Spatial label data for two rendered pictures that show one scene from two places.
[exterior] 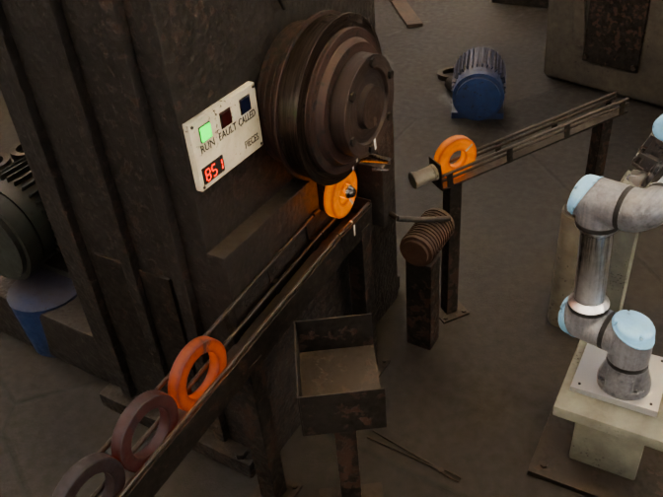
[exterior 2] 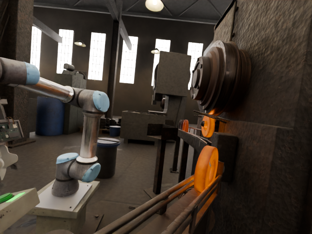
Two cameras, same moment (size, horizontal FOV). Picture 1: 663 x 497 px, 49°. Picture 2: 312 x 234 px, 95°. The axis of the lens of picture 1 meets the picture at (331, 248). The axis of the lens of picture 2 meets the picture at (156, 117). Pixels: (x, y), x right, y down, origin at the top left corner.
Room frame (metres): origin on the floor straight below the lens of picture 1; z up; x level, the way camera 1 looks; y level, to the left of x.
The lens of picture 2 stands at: (2.46, -0.87, 0.89)
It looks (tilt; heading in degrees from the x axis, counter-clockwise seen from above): 3 degrees down; 147
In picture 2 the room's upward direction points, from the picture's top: 6 degrees clockwise
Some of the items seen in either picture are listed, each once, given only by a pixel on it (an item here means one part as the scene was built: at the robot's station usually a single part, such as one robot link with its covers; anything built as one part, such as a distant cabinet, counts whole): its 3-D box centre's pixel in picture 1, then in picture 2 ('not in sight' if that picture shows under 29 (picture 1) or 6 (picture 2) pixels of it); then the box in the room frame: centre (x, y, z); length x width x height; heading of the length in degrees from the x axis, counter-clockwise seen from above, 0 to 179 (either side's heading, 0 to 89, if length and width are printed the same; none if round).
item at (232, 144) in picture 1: (226, 135); not in sight; (1.62, 0.24, 1.15); 0.26 x 0.02 x 0.18; 146
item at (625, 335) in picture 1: (628, 338); (68, 164); (1.45, -0.82, 0.48); 0.13 x 0.12 x 0.14; 42
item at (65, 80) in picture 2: not in sight; (70, 104); (-2.09, -0.69, 0.75); 0.70 x 0.48 x 1.50; 146
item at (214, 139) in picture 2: (375, 190); (222, 156); (2.05, -0.17, 0.68); 0.11 x 0.08 x 0.24; 56
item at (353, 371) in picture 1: (345, 446); (159, 159); (1.26, 0.01, 0.36); 0.26 x 0.20 x 0.72; 1
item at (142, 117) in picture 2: not in sight; (143, 126); (-0.82, 0.93, 0.39); 1.03 x 0.83 x 0.79; 60
